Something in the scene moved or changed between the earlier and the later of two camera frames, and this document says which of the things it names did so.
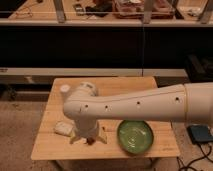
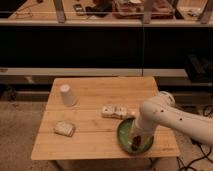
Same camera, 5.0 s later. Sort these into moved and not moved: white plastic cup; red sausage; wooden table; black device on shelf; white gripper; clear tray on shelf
Moved: white gripper; red sausage
Not moved: white plastic cup; black device on shelf; wooden table; clear tray on shelf
